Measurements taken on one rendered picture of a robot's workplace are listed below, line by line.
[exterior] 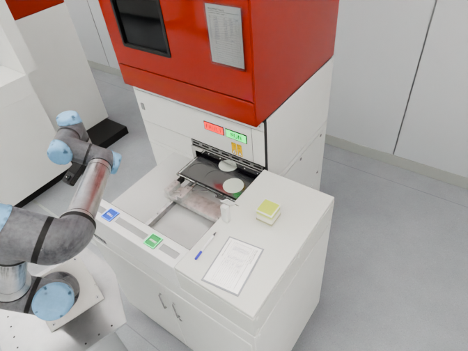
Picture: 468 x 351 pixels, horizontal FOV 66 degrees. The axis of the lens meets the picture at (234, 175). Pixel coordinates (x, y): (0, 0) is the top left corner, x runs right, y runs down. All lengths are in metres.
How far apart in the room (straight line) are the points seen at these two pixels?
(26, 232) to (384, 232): 2.30
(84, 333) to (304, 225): 0.91
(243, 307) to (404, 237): 1.72
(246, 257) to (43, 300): 0.67
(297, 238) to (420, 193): 1.83
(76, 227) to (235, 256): 0.61
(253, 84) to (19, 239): 0.90
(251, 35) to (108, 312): 1.13
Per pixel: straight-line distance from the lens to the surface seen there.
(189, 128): 1.85
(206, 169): 1.80
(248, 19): 1.28
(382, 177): 3.15
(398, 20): 2.75
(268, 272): 1.31
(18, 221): 0.96
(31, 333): 1.63
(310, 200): 1.53
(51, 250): 0.95
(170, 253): 1.42
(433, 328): 2.45
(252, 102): 1.42
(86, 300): 1.56
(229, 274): 1.31
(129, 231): 1.54
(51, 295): 1.33
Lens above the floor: 2.08
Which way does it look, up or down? 43 degrees down
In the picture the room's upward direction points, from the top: 7 degrees counter-clockwise
